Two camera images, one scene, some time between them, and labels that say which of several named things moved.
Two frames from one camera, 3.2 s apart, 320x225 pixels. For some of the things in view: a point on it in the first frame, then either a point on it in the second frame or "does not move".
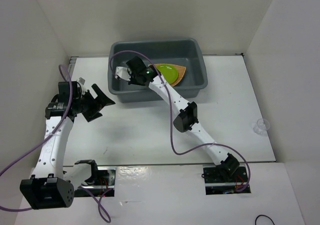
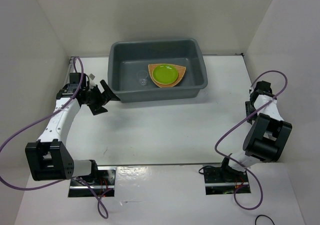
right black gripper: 132,81 → 247,108
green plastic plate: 169,72 does not move
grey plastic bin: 184,52 does not move
